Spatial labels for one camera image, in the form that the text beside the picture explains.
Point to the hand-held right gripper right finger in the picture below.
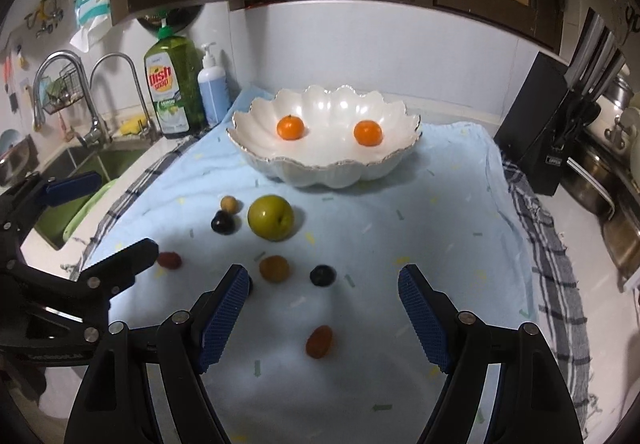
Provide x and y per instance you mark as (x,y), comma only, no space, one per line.
(422,319)

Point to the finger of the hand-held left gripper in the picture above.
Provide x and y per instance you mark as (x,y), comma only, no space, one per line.
(127,264)
(72,187)

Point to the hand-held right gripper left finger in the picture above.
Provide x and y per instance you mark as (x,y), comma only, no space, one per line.
(226,319)

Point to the dark red grape back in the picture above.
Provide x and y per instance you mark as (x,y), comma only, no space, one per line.
(170,260)

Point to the oval red-brown date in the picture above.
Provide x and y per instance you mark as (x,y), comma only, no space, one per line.
(319,342)

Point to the dark purple plum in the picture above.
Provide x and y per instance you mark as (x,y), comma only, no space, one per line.
(322,276)
(222,223)

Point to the white scalloped ceramic bowl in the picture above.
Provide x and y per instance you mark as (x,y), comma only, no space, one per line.
(325,158)

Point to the light green plastic tray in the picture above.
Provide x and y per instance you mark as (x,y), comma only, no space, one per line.
(87,211)

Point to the steel sink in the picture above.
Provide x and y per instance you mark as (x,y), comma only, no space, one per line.
(100,163)

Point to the orange-brown apricot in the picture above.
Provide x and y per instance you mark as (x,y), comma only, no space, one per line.
(274,269)

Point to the yellow sponge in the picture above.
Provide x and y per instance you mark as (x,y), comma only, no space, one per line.
(131,126)

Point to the light blue towel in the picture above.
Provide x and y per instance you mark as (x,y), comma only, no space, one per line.
(440,234)

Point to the green apple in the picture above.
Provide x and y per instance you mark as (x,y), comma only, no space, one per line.
(270,218)

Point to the small tan longan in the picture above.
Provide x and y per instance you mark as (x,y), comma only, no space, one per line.
(229,204)

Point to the tall steel faucet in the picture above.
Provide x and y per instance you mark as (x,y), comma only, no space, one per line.
(50,68)

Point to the curved steel faucet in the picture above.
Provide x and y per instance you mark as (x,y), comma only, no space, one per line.
(127,68)

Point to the green dish soap bottle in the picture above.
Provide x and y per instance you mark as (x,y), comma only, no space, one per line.
(172,83)

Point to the white and blue pump bottle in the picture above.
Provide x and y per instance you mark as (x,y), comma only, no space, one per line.
(214,96)

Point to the mandarin orange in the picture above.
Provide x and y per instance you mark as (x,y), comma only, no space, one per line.
(290,127)
(368,132)

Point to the steel cooking pot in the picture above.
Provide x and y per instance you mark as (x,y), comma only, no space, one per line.
(595,184)

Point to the black knife block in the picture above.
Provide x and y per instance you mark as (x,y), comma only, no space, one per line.
(537,123)

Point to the hanging scissors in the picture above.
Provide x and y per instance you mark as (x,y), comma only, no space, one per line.
(632,17)

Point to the bicycle wall ornament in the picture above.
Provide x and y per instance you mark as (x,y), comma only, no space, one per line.
(45,11)

